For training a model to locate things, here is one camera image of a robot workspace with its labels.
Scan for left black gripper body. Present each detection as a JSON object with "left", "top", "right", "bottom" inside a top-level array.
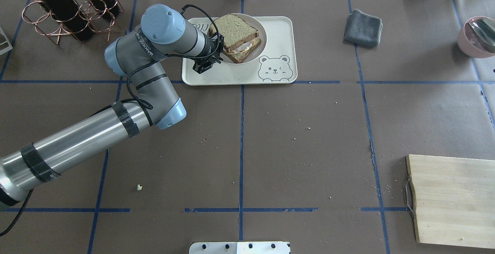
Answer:
[{"left": 192, "top": 33, "right": 224, "bottom": 74}]

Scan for white round plate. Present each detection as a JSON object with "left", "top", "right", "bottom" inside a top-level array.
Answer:
[{"left": 213, "top": 13, "right": 266, "bottom": 65}]

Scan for bread slice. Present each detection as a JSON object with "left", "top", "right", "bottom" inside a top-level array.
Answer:
[
  {"left": 208, "top": 14, "right": 259, "bottom": 53},
  {"left": 223, "top": 38, "right": 262, "bottom": 64}
]

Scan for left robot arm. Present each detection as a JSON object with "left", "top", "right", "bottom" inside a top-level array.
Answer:
[{"left": 0, "top": 4, "right": 224, "bottom": 210}]

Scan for cream bear serving tray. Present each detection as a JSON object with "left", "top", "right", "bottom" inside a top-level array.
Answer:
[{"left": 182, "top": 16, "right": 298, "bottom": 85}]

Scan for bread slice under egg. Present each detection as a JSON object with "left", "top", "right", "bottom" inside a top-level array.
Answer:
[{"left": 223, "top": 38, "right": 262, "bottom": 64}]

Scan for fried egg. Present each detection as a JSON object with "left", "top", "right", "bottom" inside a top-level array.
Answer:
[{"left": 231, "top": 38, "right": 258, "bottom": 54}]

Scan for folded grey cloth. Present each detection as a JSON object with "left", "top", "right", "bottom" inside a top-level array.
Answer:
[{"left": 343, "top": 9, "right": 382, "bottom": 48}]

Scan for dark green wine bottle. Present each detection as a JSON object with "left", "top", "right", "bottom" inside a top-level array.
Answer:
[{"left": 38, "top": 0, "right": 93, "bottom": 41}]

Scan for pink bowl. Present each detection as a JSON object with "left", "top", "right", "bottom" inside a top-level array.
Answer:
[{"left": 457, "top": 16, "right": 494, "bottom": 58}]

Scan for metal scoop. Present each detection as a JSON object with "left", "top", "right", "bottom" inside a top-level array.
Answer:
[{"left": 468, "top": 17, "right": 495, "bottom": 53}]

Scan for wooden cutting board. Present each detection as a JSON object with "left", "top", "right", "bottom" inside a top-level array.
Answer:
[{"left": 405, "top": 154, "right": 495, "bottom": 249}]

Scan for copper wire bottle rack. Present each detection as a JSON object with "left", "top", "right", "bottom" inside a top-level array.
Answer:
[{"left": 22, "top": 0, "right": 123, "bottom": 44}]

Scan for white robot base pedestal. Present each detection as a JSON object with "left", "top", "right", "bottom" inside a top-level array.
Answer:
[{"left": 189, "top": 241, "right": 291, "bottom": 254}]

